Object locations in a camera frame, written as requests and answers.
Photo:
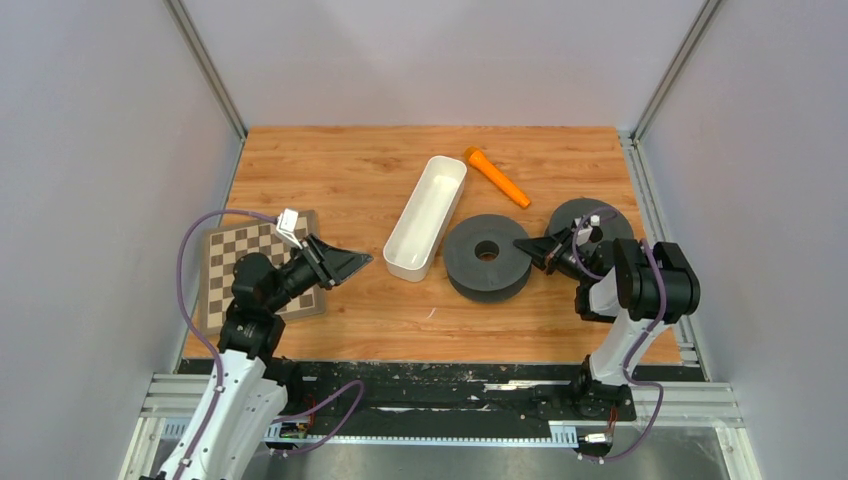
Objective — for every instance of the orange flashlight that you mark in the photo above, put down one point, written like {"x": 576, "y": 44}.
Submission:
{"x": 476, "y": 158}

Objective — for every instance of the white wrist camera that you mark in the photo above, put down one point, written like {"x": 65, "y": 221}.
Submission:
{"x": 583, "y": 230}
{"x": 285, "y": 229}

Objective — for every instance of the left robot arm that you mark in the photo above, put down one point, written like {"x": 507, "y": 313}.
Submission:
{"x": 249, "y": 387}

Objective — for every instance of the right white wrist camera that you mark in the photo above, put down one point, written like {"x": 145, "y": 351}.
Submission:
{"x": 583, "y": 230}

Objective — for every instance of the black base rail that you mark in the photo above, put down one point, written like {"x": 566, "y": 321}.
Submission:
{"x": 502, "y": 403}

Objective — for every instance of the wooden chessboard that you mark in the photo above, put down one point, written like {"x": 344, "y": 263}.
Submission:
{"x": 224, "y": 246}

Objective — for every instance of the white oblong tray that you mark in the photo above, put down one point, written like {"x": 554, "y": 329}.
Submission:
{"x": 410, "y": 250}

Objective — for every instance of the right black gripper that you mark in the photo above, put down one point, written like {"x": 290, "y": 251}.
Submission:
{"x": 539, "y": 248}

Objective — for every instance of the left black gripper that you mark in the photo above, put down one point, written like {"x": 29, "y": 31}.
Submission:
{"x": 329, "y": 264}

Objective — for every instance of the right aluminium frame post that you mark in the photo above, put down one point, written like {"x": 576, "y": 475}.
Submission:
{"x": 700, "y": 25}

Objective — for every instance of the left aluminium frame post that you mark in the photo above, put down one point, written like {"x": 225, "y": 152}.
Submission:
{"x": 193, "y": 39}

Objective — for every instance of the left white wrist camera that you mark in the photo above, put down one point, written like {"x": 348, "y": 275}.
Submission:
{"x": 285, "y": 229}

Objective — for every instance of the aluminium frame post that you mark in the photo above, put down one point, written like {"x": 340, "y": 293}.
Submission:
{"x": 193, "y": 39}
{"x": 700, "y": 25}

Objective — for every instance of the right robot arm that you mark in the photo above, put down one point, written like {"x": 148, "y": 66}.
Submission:
{"x": 642, "y": 290}

